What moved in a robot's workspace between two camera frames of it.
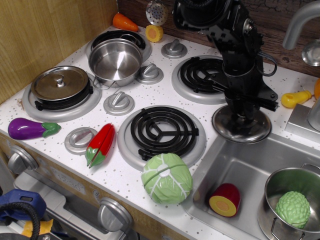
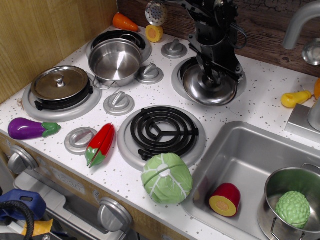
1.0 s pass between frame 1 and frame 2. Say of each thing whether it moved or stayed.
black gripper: moved
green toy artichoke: stayed
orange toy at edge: stayed
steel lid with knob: moved
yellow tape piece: stayed
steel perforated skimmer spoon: stayed
